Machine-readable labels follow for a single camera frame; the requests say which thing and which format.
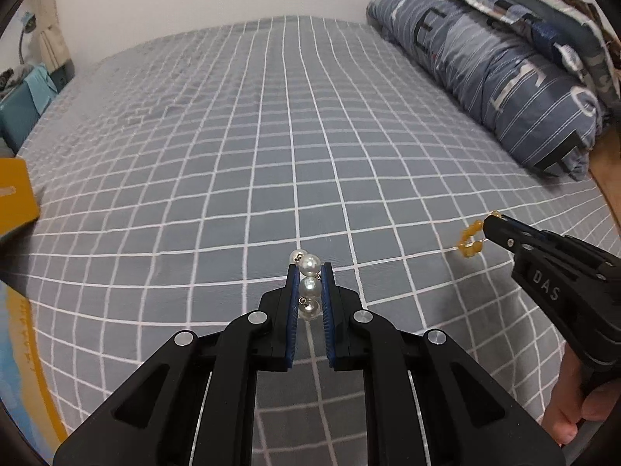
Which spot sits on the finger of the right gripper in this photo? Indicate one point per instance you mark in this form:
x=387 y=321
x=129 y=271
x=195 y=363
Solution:
x=512 y=234

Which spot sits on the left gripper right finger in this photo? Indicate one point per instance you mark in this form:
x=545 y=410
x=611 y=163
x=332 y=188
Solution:
x=327 y=277

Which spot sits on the right hand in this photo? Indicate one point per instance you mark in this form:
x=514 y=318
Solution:
x=568 y=406

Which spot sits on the blue grey striped pillow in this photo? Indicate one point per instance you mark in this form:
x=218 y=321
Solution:
x=543 y=116

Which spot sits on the grey checked bed sheet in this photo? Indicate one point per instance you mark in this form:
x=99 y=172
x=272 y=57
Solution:
x=176 y=177

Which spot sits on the patterned folded blanket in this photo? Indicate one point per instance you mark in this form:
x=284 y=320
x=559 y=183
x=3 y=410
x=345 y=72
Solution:
x=571 y=33

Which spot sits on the teal suitcase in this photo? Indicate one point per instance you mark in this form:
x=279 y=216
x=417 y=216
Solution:
x=24 y=105

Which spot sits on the blue desk lamp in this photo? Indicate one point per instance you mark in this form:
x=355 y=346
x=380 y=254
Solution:
x=29 y=25

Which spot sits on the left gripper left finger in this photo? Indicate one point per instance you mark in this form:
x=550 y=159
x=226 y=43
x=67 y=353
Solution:
x=292 y=306

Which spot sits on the open white blue cardboard box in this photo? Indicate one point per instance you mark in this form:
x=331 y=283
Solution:
x=31 y=428

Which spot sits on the beige curtain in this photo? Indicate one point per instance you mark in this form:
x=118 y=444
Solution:
x=53 y=49

